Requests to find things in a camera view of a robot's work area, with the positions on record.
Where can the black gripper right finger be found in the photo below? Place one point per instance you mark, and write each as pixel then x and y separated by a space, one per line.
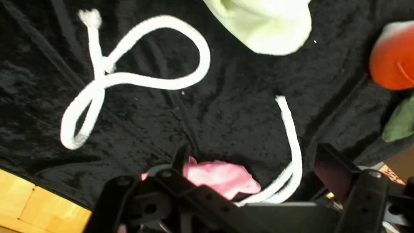
pixel 376 202

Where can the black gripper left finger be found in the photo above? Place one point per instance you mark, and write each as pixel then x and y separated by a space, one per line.
pixel 130 202

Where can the red ball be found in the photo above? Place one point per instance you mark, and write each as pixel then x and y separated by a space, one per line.
pixel 392 60

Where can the green plush leaf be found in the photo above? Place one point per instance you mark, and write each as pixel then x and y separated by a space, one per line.
pixel 403 123

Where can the pink cloth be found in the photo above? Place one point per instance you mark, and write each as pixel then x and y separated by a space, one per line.
pixel 220 176

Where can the black velvet tablecloth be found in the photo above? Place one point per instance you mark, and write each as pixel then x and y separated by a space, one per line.
pixel 241 86

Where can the pale yellow cloth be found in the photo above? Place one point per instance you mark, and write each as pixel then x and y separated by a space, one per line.
pixel 263 21

